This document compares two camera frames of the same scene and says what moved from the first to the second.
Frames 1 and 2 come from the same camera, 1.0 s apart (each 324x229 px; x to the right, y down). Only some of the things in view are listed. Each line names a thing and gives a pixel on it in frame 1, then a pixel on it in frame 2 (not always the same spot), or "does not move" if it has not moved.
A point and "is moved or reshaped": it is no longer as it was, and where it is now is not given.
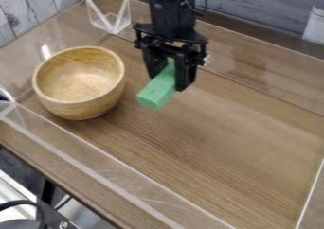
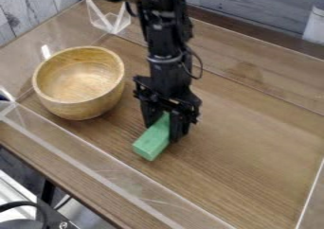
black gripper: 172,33 → 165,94
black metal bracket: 50,219 does not move
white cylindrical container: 312,32 does not move
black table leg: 48,192 does not move
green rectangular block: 161,88 is moved or reshaped
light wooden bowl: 79,81 does not move
